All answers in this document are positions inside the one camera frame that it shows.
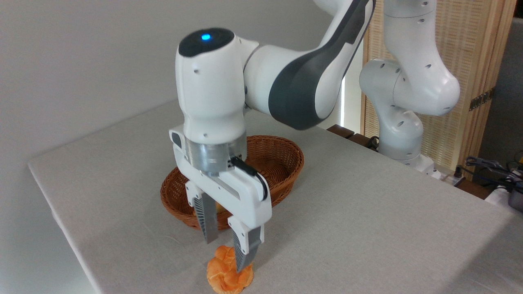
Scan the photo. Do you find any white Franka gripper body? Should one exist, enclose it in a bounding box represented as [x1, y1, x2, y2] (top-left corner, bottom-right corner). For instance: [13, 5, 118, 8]
[169, 126, 273, 227]

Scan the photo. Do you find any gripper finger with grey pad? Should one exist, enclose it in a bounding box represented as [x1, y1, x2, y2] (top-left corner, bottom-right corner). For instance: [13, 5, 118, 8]
[228, 216, 264, 273]
[185, 181, 220, 244]

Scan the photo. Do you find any round flower-shaped bread bun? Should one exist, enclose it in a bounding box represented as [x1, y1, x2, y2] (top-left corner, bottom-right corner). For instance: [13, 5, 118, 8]
[206, 245, 254, 294]

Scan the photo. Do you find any brown wicker oval basket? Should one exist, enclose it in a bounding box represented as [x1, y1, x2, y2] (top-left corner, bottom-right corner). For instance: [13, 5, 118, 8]
[160, 135, 305, 232]

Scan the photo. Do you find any dark brown wooden bench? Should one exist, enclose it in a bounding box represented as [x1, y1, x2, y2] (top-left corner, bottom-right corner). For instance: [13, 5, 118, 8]
[326, 124, 380, 152]

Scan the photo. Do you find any white power strip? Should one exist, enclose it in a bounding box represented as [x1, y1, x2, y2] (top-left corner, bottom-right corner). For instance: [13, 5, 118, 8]
[432, 168, 466, 187]

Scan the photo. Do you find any dark metal screen hinge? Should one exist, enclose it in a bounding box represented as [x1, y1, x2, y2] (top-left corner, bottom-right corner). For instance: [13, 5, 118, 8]
[469, 87, 496, 111]

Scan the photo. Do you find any grey device box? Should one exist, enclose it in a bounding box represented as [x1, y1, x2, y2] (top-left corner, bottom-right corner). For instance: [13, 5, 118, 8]
[508, 189, 523, 213]

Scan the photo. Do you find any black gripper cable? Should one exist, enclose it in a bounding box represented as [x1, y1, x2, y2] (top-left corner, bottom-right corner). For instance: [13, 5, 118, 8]
[230, 157, 269, 202]

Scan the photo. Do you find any black cable bundle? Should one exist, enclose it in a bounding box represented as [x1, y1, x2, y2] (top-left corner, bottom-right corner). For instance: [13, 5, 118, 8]
[454, 156, 523, 187]

